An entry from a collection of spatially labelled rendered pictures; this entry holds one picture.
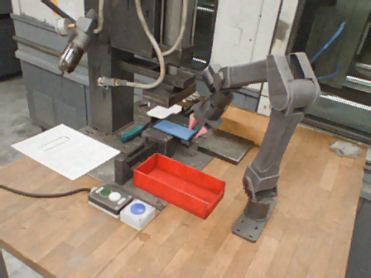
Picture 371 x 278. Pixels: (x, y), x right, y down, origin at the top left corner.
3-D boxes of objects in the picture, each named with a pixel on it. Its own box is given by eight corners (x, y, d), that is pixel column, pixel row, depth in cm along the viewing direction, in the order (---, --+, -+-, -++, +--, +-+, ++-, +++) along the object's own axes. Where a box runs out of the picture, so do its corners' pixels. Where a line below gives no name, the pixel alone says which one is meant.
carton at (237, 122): (270, 151, 126) (275, 134, 122) (212, 131, 136) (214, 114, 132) (279, 138, 136) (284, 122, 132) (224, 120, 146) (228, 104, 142)
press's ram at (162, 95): (170, 118, 102) (177, 17, 86) (105, 95, 112) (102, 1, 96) (197, 100, 115) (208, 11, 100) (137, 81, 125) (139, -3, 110)
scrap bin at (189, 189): (204, 220, 90) (208, 203, 87) (132, 185, 99) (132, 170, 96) (223, 197, 99) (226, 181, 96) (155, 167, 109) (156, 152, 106)
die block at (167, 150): (164, 163, 111) (166, 144, 108) (141, 152, 115) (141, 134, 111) (192, 139, 127) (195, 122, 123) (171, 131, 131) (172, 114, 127)
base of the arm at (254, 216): (235, 209, 83) (261, 222, 80) (260, 172, 98) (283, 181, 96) (229, 232, 87) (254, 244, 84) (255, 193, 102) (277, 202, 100)
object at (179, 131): (190, 141, 108) (191, 134, 107) (152, 127, 114) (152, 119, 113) (199, 133, 114) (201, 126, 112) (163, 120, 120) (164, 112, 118)
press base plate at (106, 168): (160, 218, 93) (161, 210, 91) (38, 157, 112) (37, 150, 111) (243, 131, 143) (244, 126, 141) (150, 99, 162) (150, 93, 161)
